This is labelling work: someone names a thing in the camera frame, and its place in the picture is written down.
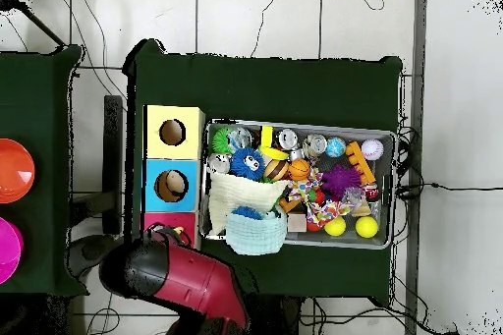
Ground colourful patterned cloth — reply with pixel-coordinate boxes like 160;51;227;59
286;177;323;202
305;197;355;228

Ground purple spiky ball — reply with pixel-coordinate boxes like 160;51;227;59
320;164;363;201

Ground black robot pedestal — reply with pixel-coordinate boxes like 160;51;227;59
247;295;315;335

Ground blue fuzzy ball with eyes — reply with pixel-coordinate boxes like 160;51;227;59
231;147;267;182

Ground silver metal can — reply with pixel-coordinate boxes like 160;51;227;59
276;128;301;151

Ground mint green waffle cloth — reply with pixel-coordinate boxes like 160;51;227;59
224;205;289;257

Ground yellow ball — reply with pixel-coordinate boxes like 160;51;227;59
323;215;347;238
354;215;380;240

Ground wooden cube block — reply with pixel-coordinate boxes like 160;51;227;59
287;212;307;234

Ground globe print ball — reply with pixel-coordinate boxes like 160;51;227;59
325;137;348;159

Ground white baseball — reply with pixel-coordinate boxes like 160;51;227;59
361;138;386;162

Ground orange plastic block toy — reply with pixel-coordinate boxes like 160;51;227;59
345;140;378;186

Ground yellow plastic block toy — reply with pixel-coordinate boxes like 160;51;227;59
258;125;291;162

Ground blue spiky ball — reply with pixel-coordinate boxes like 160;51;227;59
232;205;265;221

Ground dark green table cloth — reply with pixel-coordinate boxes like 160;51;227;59
124;38;406;300
0;43;84;296

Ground green spiky ball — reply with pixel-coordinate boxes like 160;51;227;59
210;126;237;155

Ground wooden box with three holes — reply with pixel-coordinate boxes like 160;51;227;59
140;104;207;251

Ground magenta plate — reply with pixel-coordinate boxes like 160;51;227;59
0;216;25;285

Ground shallow wire mesh bin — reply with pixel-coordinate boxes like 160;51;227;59
202;118;397;250

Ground small orange basketball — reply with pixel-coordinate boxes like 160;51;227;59
287;158;312;183

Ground cream yellow waffle cloth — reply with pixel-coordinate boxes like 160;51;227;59
207;171;291;234

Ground orange plate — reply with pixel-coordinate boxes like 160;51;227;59
0;138;36;204

